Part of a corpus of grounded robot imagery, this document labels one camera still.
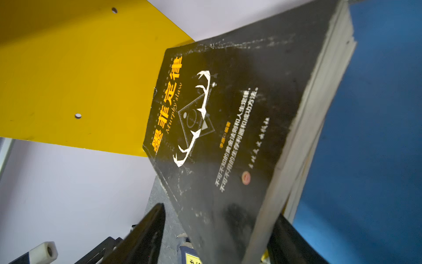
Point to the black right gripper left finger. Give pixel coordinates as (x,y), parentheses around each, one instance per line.
(142,245)

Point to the black deer cover book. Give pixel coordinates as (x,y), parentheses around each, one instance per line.
(233,119)

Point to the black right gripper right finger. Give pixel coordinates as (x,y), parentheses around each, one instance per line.
(287,246)

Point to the yellow wooden bookshelf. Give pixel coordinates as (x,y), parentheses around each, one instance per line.
(83,74)

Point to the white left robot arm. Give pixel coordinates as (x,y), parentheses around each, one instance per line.
(103,249)

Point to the navy book yellow label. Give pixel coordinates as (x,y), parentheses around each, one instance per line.
(187,254)

